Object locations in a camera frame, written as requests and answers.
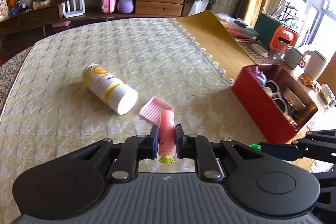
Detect white round lid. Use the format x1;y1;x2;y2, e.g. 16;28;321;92
250;43;268;57

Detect pink toy case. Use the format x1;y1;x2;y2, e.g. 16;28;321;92
101;0;117;14

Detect white electric kettle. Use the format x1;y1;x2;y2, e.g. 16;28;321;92
303;51;327;80

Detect orange snack wrapper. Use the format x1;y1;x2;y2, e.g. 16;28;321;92
300;75;321;93

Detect wooden tv cabinet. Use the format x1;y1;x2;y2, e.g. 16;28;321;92
1;0;186;35

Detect white wifi router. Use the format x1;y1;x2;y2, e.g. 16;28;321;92
62;0;85;18

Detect white and yellow bottle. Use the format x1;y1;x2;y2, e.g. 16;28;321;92
83;64;138;115

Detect grey ceramic mug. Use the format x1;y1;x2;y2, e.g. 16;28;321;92
284;46;306;69

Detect stack of colourful folders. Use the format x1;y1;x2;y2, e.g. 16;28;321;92
215;14;260;39

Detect white frame sunglasses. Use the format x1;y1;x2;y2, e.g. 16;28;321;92
263;80;288;117

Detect red metal storage box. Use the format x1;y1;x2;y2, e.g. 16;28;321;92
232;64;318;143

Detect pink ridged soap tray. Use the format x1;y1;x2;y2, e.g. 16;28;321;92
139;97;174;125

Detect green plastic toy piece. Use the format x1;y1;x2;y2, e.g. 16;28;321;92
248;144;262;151

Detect purple toy figure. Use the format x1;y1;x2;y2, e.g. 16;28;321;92
250;67;267;88

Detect purple kettlebell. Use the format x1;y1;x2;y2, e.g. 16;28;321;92
117;0;134;14

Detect pink tube with yellow cap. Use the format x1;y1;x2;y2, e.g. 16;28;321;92
158;110;175;164

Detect clear drinking glass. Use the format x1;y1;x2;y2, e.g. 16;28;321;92
275;42;289;61

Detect cream quilted table mat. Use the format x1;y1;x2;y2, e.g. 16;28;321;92
0;16;263;224

